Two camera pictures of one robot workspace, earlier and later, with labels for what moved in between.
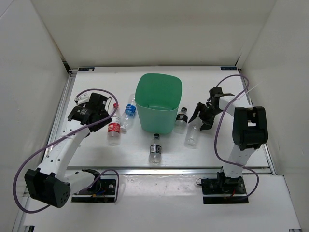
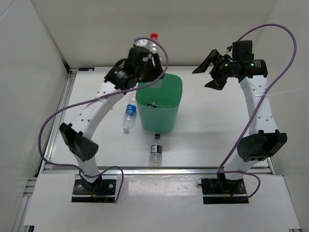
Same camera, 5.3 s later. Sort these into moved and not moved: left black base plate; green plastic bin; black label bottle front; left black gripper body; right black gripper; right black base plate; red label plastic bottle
Moved: left black gripper body; right black gripper; red label plastic bottle
Not moved: black label bottle front; left black base plate; green plastic bin; right black base plate
